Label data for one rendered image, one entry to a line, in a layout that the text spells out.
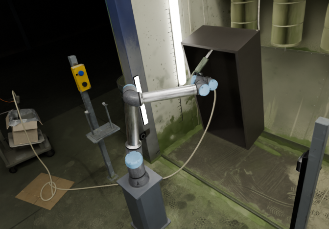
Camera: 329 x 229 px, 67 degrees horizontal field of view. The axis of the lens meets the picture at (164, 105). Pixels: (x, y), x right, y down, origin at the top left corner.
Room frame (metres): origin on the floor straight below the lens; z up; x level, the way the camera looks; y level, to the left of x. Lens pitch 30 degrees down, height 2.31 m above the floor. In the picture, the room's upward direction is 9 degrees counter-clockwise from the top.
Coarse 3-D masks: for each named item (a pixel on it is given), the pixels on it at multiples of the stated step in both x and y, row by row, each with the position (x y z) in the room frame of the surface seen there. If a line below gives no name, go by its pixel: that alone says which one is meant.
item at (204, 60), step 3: (210, 51) 2.23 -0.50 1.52; (207, 54) 2.23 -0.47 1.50; (204, 57) 2.22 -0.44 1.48; (207, 57) 2.22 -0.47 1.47; (201, 60) 2.23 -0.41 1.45; (204, 60) 2.20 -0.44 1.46; (207, 60) 2.20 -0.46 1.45; (201, 63) 2.19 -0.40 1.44; (204, 63) 2.19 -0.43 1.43; (198, 66) 2.19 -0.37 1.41; (201, 66) 2.18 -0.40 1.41; (195, 69) 2.19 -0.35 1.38; (198, 69) 2.17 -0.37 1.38; (201, 69) 2.18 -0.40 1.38; (192, 75) 2.16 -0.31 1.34; (189, 78) 2.16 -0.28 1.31; (189, 81) 2.14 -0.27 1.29; (189, 84) 2.14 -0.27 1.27
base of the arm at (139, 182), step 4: (144, 176) 1.60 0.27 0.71; (148, 176) 1.64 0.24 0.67; (128, 180) 1.63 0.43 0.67; (132, 180) 1.59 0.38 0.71; (136, 180) 1.57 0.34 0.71; (140, 180) 1.57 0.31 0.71; (144, 180) 1.58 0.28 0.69; (148, 180) 1.61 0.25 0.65; (132, 184) 1.57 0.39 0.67; (136, 184) 1.57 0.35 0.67; (140, 184) 1.56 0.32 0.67; (144, 184) 1.57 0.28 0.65
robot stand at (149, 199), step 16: (128, 176) 1.71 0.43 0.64; (160, 176) 1.64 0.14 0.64; (128, 192) 1.52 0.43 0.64; (144, 192) 1.49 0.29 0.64; (160, 192) 1.60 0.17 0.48; (128, 208) 1.64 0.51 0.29; (144, 208) 1.48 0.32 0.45; (160, 208) 1.58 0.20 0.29; (144, 224) 1.48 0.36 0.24; (160, 224) 1.55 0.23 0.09
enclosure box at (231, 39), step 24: (192, 48) 2.39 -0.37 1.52; (216, 48) 1.98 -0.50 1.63; (240, 48) 1.86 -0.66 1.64; (192, 72) 2.38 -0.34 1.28; (216, 72) 2.53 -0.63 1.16; (240, 72) 1.86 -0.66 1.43; (216, 96) 2.63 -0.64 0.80; (240, 96) 1.91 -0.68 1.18; (216, 120) 2.55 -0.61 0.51; (240, 120) 2.44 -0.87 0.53; (240, 144) 2.09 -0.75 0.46
